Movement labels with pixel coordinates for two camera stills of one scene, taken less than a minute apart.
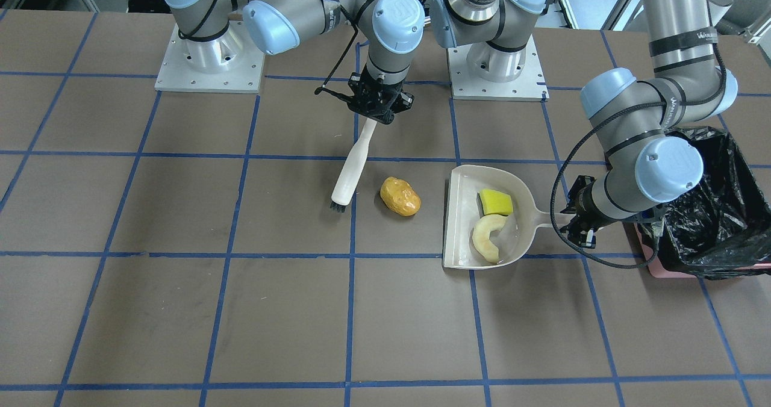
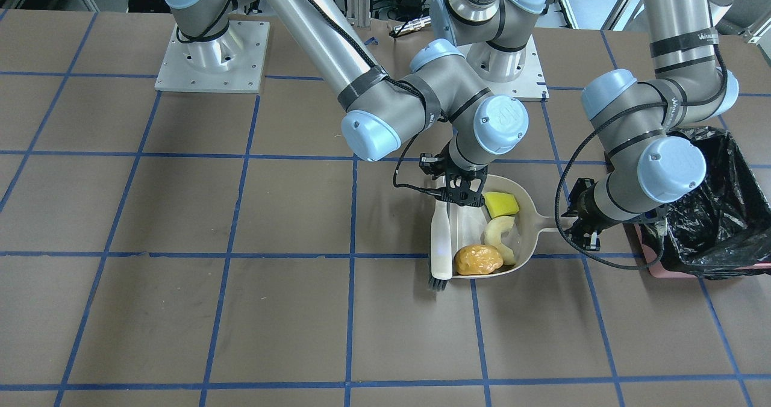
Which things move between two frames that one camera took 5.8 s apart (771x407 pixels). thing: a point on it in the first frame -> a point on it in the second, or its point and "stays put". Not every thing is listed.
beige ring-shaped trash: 480,235 -> 493,229
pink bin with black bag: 721,227 stays put
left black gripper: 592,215 stays put
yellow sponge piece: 496,202 stays put
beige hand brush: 347,186 -> 441,244
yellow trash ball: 398,195 -> 478,259
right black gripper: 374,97 -> 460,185
